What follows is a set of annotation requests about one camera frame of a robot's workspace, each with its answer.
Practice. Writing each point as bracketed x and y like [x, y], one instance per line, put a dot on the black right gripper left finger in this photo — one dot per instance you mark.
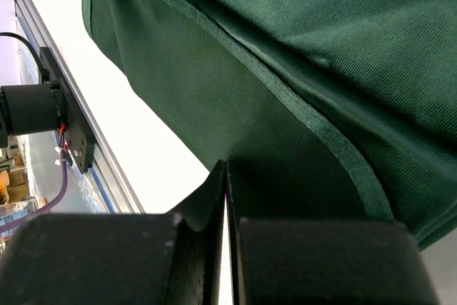
[171, 258]

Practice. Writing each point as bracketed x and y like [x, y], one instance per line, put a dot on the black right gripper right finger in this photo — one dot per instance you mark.
[285, 260]

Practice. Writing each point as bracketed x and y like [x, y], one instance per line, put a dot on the green cloth napkin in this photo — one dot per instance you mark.
[327, 108]

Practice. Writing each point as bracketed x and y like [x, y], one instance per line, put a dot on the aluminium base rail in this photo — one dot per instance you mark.
[96, 182]

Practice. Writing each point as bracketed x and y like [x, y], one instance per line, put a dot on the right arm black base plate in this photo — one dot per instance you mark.
[79, 137]

